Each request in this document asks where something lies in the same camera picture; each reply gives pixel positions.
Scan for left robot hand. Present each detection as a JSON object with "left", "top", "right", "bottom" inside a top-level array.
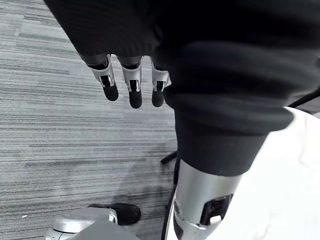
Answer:
[{"left": 43, "top": 0, "right": 320, "bottom": 240}]

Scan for black metal table leg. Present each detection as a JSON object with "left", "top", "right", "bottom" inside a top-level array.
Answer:
[
  {"left": 160, "top": 149, "right": 180, "bottom": 165},
  {"left": 288, "top": 89, "right": 320, "bottom": 109}
]

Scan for silver robot leg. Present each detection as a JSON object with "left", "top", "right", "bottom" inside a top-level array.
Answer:
[{"left": 44, "top": 207, "right": 141, "bottom": 240}]

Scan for black cable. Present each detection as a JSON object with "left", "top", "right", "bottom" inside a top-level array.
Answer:
[{"left": 160, "top": 149, "right": 182, "bottom": 240}]

